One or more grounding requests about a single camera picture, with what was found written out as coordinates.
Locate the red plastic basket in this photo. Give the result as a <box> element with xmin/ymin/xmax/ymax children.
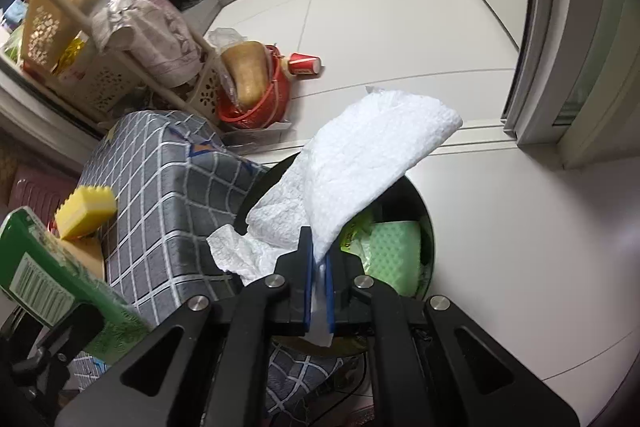
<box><xmin>215</xmin><ymin>44</ymin><xmax>292</xmax><ymax>130</ymax></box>

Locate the green and white packet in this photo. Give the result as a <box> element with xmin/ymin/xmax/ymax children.
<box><xmin>0</xmin><ymin>205</ymin><xmax>152</xmax><ymax>366</ymax></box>

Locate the white paper towel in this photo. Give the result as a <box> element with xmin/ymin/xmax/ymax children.
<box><xmin>206</xmin><ymin>86</ymin><xmax>464</xmax><ymax>349</ymax></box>

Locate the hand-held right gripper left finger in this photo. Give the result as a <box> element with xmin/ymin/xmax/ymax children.
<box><xmin>52</xmin><ymin>227</ymin><xmax>316</xmax><ymax>427</ymax></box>

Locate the yellow oil bottle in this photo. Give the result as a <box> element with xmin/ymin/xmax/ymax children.
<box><xmin>52</xmin><ymin>34</ymin><xmax>94</xmax><ymax>76</ymax></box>

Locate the tan squash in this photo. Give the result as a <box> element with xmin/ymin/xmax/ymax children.
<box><xmin>219</xmin><ymin>41</ymin><xmax>271</xmax><ymax>110</ymax></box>

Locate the green plastic bag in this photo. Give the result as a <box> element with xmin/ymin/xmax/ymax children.
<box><xmin>337</xmin><ymin>211</ymin><xmax>377</xmax><ymax>259</ymax></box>

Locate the black trash bin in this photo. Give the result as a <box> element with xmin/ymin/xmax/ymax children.
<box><xmin>235</xmin><ymin>152</ymin><xmax>437</xmax><ymax>358</ymax></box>

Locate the white bag in rack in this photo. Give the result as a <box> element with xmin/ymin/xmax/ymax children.
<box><xmin>90</xmin><ymin>0</ymin><xmax>147</xmax><ymax>54</ymax></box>

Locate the red paper cup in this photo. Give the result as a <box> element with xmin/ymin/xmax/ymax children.
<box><xmin>282</xmin><ymin>51</ymin><xmax>322</xmax><ymax>78</ymax></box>

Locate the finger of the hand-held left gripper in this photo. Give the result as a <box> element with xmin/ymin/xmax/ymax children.
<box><xmin>10</xmin><ymin>303</ymin><xmax>106</xmax><ymax>408</ymax></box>

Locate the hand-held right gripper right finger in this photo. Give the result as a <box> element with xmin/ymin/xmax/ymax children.
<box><xmin>324</xmin><ymin>252</ymin><xmax>581</xmax><ymax>427</ymax></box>

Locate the clear plastic bag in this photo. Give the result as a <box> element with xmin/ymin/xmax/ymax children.
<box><xmin>207</xmin><ymin>26</ymin><xmax>249</xmax><ymax>54</ymax></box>

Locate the green sponge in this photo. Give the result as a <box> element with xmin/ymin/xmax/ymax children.
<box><xmin>359</xmin><ymin>219</ymin><xmax>424</xmax><ymax>299</ymax></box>

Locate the grey sliding door frame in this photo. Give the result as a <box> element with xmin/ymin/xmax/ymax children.
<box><xmin>500</xmin><ymin>0</ymin><xmax>640</xmax><ymax>170</ymax></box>

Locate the pink cloth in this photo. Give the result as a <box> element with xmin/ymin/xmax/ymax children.
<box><xmin>127</xmin><ymin>0</ymin><xmax>207</xmax><ymax>90</ymax></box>

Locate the yellow sponge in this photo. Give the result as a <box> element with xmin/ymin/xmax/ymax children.
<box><xmin>53</xmin><ymin>185</ymin><xmax>119</xmax><ymax>241</ymax></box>

